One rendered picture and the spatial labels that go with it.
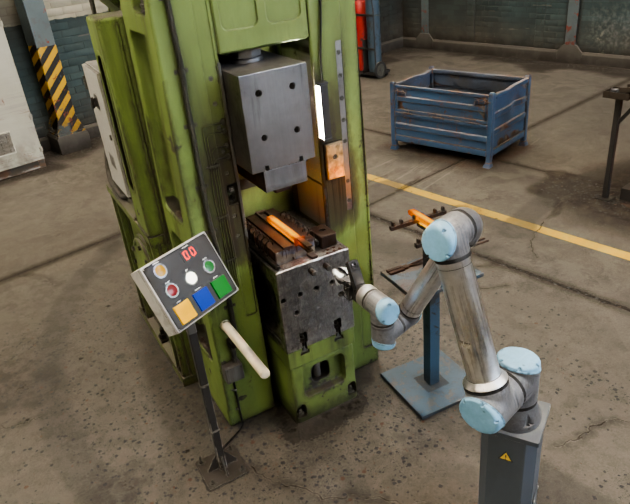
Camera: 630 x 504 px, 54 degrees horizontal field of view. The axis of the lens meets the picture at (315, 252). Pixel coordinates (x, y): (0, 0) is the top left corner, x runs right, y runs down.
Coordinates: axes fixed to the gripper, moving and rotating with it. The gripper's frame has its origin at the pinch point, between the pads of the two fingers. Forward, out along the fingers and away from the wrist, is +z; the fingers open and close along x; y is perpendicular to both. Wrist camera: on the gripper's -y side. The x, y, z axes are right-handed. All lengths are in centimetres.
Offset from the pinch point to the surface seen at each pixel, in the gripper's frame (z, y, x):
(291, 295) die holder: 26.9, 23.0, -9.9
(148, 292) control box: 14, -10, -73
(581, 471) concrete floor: -70, 101, 76
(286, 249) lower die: 32.9, 2.9, -6.8
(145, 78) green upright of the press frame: 85, -71, -40
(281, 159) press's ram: 33, -39, -4
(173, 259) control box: 21, -16, -59
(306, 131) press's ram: 33, -48, 9
